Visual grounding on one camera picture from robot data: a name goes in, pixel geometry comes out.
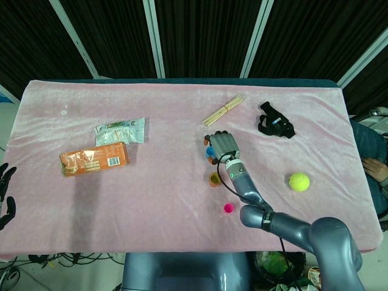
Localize blue-grey robot torso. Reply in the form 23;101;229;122
121;252;252;291

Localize yellow-green tennis ball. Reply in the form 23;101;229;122
288;172;310;192

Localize pink plush table cloth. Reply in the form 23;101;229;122
0;79;383;261

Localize green white snack packet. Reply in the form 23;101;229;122
93;117;146;146

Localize tangled black floor cables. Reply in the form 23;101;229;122
0;253;125;273

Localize bystander's bare hand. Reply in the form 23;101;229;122
362;157;388;184

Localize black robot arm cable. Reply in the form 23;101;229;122
216;153;301;291

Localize snack packets on floor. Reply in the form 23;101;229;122
307;266;322;286

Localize orange snack box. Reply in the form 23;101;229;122
59;141;130;178

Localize black wrist strap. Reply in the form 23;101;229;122
258;101;296;139

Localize bystander's blue jeans leg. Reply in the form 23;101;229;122
350;118;388;219

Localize black pleated curtain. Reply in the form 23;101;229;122
0;0;388;116

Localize bundle of wooden sticks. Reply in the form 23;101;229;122
201;95;246;127

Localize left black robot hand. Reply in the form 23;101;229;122
0;162;18;231

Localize white metal frame post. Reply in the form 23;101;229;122
48;0;99;78
336;28;388;89
239;0;275;78
142;0;166;78

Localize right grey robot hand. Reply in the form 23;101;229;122
203;130;240;166

